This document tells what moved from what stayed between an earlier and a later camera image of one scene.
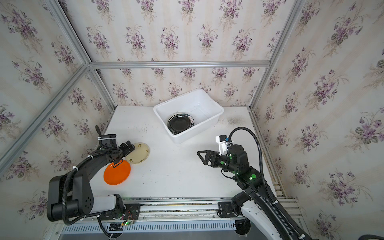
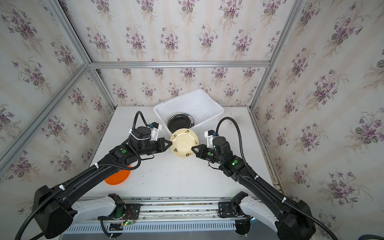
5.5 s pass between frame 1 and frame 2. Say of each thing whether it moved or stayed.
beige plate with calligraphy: moved
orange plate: stayed
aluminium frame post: stayed
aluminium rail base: stayed
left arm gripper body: moved
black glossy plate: stayed
